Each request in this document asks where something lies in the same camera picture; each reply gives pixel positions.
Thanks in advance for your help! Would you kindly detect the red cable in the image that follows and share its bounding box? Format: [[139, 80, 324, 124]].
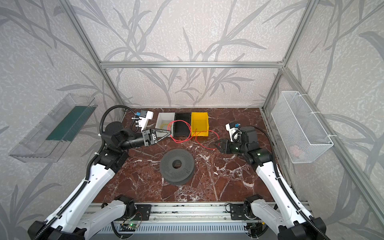
[[166, 119, 221, 151]]

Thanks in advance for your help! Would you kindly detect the grey perforated spool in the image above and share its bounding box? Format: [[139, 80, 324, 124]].
[[160, 149, 195, 186]]

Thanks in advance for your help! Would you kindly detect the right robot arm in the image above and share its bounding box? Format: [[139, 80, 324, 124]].
[[215, 123, 328, 240]]

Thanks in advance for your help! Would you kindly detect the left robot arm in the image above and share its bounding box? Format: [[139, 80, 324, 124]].
[[28, 105, 172, 240]]

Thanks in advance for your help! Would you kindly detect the white plastic bin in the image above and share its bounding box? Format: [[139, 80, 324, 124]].
[[155, 112, 176, 137]]

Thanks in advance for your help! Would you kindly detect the black plastic bin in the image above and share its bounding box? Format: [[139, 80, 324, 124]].
[[173, 113, 192, 137]]

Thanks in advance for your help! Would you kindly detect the yellow plastic bin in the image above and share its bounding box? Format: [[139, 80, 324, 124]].
[[191, 112, 209, 137]]

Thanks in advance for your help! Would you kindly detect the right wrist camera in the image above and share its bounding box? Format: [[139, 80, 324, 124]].
[[226, 123, 241, 142]]

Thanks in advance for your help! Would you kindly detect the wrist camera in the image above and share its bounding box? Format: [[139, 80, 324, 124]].
[[226, 123, 241, 142], [132, 110, 154, 132]]

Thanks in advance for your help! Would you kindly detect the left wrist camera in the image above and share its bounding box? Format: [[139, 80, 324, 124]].
[[132, 110, 154, 132]]

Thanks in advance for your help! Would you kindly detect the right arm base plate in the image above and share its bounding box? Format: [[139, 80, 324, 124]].
[[227, 203, 256, 221]]

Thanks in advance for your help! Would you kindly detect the white wire basket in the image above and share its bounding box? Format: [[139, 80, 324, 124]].
[[272, 91, 334, 164]]

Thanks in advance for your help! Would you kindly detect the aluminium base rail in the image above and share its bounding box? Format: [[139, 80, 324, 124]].
[[61, 201, 317, 224]]

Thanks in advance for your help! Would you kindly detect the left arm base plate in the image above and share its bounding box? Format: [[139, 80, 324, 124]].
[[119, 204, 152, 221]]

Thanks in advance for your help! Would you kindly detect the clear wall tray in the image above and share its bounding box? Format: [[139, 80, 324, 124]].
[[9, 94, 98, 163]]

